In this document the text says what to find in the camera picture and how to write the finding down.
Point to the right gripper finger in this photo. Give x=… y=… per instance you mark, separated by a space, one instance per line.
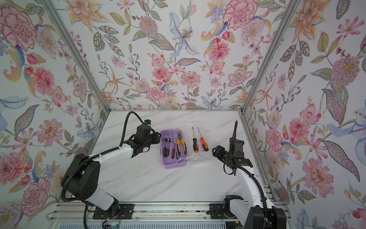
x=219 y=149
x=218 y=155

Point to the red handled ratchet wrench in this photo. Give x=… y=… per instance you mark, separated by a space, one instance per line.
x=173 y=150

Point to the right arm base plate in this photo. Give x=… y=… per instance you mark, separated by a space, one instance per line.
x=222 y=210

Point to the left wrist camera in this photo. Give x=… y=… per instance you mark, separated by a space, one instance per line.
x=147 y=122

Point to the purple plastic tool box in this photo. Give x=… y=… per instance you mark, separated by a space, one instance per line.
x=191 y=157

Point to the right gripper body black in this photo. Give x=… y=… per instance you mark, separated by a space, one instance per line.
x=227 y=156

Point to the orange black short screwdriver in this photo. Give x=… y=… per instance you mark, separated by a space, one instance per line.
x=203 y=142

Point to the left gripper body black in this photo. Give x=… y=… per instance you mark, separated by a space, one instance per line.
x=152 y=139

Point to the aluminium mounting rail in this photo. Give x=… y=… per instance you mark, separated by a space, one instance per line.
x=145 y=211

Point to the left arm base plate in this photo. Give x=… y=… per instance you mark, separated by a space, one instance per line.
x=122 y=211

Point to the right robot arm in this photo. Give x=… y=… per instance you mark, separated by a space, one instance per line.
x=253 y=209

